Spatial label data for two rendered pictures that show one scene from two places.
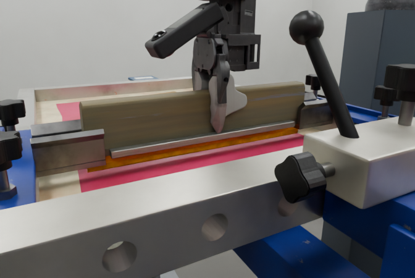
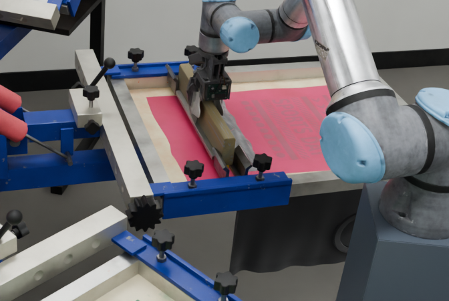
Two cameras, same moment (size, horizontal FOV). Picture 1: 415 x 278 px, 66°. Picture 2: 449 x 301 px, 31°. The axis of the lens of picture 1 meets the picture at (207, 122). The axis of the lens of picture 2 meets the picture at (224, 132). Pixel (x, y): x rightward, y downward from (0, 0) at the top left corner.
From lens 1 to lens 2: 206 cm
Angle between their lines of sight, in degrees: 86
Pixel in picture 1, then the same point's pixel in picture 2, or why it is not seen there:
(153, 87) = not seen: hidden behind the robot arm
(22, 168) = (158, 71)
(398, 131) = (84, 102)
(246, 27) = (209, 75)
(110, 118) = (182, 76)
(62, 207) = (93, 67)
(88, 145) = (174, 81)
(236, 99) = (196, 109)
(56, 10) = not seen: outside the picture
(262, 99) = (210, 125)
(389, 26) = (361, 202)
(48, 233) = (83, 66)
